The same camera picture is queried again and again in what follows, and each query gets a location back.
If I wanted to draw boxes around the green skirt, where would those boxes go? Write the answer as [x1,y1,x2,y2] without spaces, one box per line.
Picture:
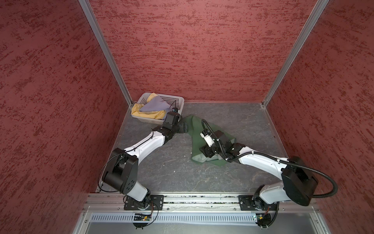
[183,115,227,166]

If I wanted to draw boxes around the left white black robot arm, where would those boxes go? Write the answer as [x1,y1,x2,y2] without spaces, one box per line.
[101,122,189,210]

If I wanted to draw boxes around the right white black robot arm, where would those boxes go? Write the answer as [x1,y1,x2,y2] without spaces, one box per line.
[200,130,318,210]

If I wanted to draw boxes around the white plastic laundry basket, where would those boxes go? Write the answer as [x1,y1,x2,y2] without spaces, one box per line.
[131,93,185,125]

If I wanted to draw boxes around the lavender skirt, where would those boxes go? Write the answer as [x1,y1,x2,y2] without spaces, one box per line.
[140,96,171,112]

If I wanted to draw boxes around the yellow skirt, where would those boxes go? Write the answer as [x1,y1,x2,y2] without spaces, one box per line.
[131,93,169,120]

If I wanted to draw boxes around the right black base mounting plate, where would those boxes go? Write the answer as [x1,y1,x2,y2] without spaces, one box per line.
[238,195,277,212]

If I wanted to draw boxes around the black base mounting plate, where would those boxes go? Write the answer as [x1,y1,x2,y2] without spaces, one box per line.
[238,195,277,212]
[123,195,165,211]

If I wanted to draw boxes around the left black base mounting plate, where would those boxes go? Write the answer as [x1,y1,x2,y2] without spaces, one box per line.
[123,195,165,211]

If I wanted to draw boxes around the right small circuit board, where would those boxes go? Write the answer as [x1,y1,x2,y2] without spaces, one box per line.
[256,214,272,228]

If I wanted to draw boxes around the small circuit board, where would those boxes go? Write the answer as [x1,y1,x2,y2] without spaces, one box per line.
[256,214,272,228]
[133,213,153,222]

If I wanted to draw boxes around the left small circuit board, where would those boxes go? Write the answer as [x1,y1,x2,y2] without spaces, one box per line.
[133,213,153,222]

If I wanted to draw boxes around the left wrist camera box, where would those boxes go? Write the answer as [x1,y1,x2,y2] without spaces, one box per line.
[164,107,182,128]

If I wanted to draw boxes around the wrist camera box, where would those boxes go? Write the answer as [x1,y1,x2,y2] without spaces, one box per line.
[200,130,214,147]
[164,107,182,128]

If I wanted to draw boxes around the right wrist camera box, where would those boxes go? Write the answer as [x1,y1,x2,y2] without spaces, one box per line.
[200,130,214,147]

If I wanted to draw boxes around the aluminium front rail frame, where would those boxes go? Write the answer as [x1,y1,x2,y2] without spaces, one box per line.
[71,191,332,234]

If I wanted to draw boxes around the black corrugated cable conduit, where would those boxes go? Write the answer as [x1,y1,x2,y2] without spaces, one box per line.
[201,118,339,199]

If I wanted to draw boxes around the left aluminium corner post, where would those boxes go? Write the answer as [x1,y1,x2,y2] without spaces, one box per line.
[79,0,133,107]

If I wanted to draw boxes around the aluminium corner post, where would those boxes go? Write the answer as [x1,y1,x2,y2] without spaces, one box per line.
[262,0,329,109]
[79,0,133,107]

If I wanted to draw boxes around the right aluminium corner post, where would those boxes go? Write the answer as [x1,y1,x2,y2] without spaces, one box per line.
[262,0,329,109]

